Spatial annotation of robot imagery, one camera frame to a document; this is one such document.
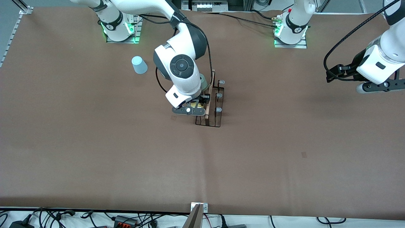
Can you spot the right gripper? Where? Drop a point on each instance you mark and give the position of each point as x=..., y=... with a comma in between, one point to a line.
x=203, y=98

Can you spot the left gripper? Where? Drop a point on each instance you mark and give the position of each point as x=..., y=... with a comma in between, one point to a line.
x=357, y=63

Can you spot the mint green plastic cup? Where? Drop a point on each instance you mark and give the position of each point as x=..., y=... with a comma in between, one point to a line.
x=204, y=83

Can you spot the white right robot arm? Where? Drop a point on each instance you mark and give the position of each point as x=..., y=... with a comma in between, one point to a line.
x=182, y=47

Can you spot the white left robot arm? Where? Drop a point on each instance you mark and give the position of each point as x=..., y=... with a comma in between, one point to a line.
x=295, y=22

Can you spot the light blue plastic cup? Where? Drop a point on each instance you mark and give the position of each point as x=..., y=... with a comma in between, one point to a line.
x=139, y=65

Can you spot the brown table cover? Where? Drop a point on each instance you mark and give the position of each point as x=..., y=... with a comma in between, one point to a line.
x=221, y=164

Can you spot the grey background equipment box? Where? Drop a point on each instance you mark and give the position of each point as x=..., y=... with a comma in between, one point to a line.
x=205, y=4

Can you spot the black plug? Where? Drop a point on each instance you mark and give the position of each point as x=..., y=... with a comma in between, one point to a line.
x=232, y=225

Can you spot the black orange connector block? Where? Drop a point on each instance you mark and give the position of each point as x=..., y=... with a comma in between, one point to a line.
x=126, y=220

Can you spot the black power adapter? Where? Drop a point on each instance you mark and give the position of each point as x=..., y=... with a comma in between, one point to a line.
x=20, y=224

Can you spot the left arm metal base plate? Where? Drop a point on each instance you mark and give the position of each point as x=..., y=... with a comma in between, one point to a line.
x=302, y=44

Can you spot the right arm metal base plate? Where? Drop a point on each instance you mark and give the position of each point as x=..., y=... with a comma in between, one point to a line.
x=136, y=30

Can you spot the small metal table bracket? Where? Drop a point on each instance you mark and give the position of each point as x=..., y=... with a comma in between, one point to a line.
x=205, y=207

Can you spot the aluminium profile rail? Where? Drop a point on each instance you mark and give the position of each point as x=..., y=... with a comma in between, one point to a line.
x=11, y=38

